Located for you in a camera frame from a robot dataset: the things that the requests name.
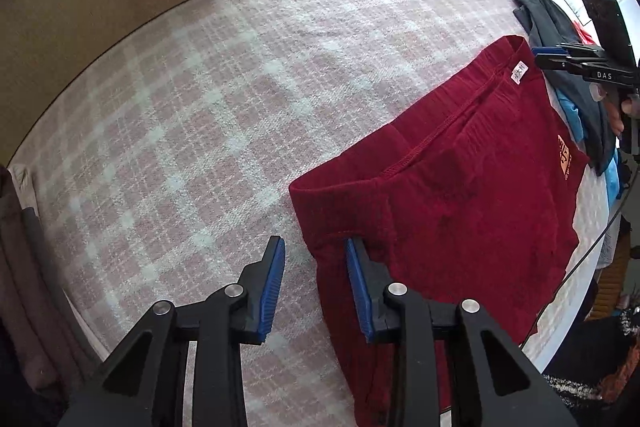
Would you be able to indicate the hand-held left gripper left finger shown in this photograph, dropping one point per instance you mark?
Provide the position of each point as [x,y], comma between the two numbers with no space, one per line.
[266,292]

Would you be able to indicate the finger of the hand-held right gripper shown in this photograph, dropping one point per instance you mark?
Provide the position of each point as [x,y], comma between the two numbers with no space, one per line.
[555,62]
[550,52]

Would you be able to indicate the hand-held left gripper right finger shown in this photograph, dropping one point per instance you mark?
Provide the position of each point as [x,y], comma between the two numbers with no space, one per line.
[359,292]

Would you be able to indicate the dark red pants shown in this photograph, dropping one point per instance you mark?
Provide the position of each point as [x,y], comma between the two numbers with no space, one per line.
[450,207]

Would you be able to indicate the person's right hand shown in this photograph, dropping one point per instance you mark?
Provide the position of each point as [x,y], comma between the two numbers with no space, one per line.
[615,109]

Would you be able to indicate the dark grey garment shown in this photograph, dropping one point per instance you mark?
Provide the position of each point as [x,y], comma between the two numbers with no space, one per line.
[560,27]

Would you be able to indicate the red garment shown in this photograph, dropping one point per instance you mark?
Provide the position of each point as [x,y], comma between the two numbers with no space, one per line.
[584,32]

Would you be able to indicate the blue garment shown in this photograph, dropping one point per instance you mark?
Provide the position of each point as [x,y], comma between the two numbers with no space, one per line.
[575,119]

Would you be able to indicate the pink plaid bed sheet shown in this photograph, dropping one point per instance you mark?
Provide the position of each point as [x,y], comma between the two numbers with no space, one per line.
[225,107]

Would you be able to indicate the brown cloth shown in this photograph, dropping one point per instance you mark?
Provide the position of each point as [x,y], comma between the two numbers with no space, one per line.
[30,307]

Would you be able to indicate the person's dark patterned clothing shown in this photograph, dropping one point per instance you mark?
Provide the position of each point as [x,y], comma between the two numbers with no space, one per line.
[605,357]

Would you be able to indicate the brown fabric headboard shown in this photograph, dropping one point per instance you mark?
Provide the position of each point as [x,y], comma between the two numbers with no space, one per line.
[90,7]

